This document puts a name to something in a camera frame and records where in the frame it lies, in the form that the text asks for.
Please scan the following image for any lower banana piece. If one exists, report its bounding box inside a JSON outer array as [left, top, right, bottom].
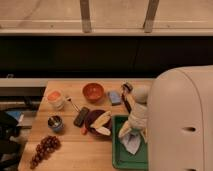
[[96, 127, 111, 136]]

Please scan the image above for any bunch of red grapes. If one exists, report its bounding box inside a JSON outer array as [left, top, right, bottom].
[[30, 136, 61, 169]]

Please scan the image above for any metal spoon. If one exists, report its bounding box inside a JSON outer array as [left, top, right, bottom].
[[65, 96, 80, 112]]

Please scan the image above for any small orange carrot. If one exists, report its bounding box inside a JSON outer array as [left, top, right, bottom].
[[81, 127, 88, 135]]

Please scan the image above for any green plastic tray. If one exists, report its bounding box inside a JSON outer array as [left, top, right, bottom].
[[112, 115, 148, 170]]

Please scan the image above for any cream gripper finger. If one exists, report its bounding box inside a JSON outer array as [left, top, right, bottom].
[[140, 129, 148, 143], [118, 121, 131, 138]]

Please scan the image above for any blue metal cup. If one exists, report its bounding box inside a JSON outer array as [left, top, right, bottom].
[[48, 115, 63, 133]]

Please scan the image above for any dark chair at left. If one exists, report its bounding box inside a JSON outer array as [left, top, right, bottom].
[[0, 110, 21, 171]]

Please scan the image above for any orange bowl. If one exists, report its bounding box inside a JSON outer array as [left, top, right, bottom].
[[82, 83, 104, 103]]

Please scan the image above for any banana piece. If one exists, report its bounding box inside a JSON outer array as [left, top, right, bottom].
[[90, 111, 111, 129], [96, 127, 111, 136]]

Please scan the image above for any black remote control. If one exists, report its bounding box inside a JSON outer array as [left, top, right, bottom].
[[73, 107, 90, 127]]

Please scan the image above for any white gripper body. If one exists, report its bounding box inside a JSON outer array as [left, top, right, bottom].
[[128, 103, 148, 130]]

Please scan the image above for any white cup orange lid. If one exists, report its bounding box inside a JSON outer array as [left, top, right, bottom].
[[47, 90, 65, 110]]

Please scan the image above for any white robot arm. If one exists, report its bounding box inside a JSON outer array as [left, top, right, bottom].
[[118, 65, 213, 171]]

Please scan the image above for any blue sponge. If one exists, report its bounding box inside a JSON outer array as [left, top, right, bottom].
[[108, 91, 121, 106]]

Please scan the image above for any white towel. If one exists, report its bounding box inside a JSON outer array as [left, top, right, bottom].
[[121, 132, 141, 155]]

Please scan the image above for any upper banana piece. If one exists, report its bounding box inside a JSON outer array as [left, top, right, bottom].
[[90, 111, 111, 129]]

